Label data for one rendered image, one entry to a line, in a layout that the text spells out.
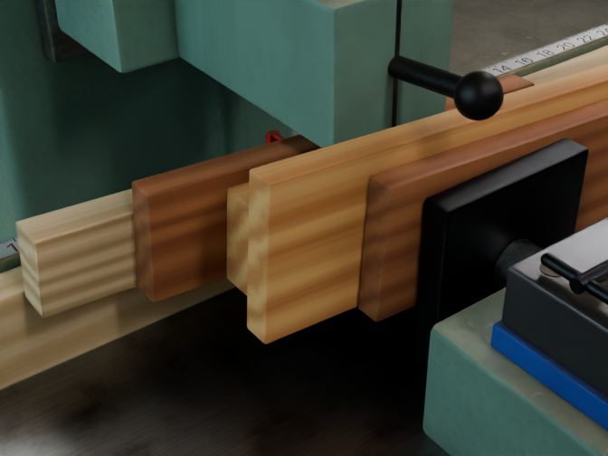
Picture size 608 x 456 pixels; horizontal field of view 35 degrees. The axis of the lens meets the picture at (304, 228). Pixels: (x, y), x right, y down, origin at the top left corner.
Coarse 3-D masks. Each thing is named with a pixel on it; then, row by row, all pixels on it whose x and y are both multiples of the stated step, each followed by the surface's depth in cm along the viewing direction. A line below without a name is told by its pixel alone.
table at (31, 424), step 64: (192, 320) 49; (384, 320) 48; (64, 384) 45; (128, 384) 45; (192, 384) 45; (256, 384) 45; (320, 384) 45; (384, 384) 45; (0, 448) 42; (64, 448) 41; (128, 448) 41; (192, 448) 41; (256, 448) 41; (320, 448) 41; (384, 448) 41
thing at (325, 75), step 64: (192, 0) 48; (256, 0) 43; (320, 0) 39; (384, 0) 40; (448, 0) 42; (192, 64) 50; (256, 64) 45; (320, 64) 40; (384, 64) 41; (448, 64) 44; (320, 128) 42; (384, 128) 43
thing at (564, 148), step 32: (512, 160) 43; (544, 160) 43; (576, 160) 43; (448, 192) 41; (480, 192) 41; (512, 192) 42; (544, 192) 43; (576, 192) 45; (448, 224) 40; (480, 224) 41; (512, 224) 43; (544, 224) 44; (448, 256) 41; (480, 256) 42; (512, 256) 43; (448, 288) 42; (480, 288) 43; (416, 320) 44; (416, 352) 45
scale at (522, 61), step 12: (576, 36) 64; (588, 36) 64; (600, 36) 64; (540, 48) 63; (552, 48) 63; (564, 48) 63; (516, 60) 61; (528, 60) 61; (540, 60) 61; (492, 72) 60; (504, 72) 60; (12, 240) 45; (0, 252) 44; (12, 252) 44
